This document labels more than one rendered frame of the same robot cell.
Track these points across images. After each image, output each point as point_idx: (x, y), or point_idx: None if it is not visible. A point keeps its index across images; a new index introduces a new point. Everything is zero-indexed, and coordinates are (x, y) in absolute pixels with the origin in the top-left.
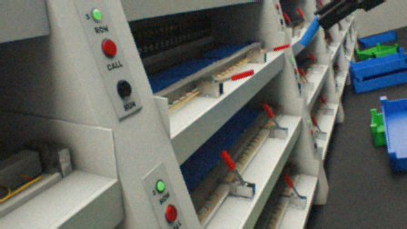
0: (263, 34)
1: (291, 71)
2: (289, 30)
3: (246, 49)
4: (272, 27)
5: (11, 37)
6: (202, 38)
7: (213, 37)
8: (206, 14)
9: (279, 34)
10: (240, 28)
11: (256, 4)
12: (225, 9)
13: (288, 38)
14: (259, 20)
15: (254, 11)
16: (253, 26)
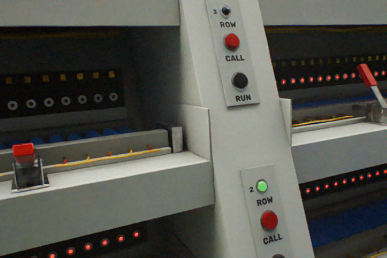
0: (184, 112)
1: (238, 218)
2: (285, 105)
3: (55, 144)
4: (193, 95)
5: None
6: (75, 111)
7: (125, 111)
8: (138, 65)
9: (201, 112)
10: (163, 95)
11: (174, 37)
12: (150, 54)
13: (279, 126)
14: (179, 76)
15: (173, 55)
16: (175, 91)
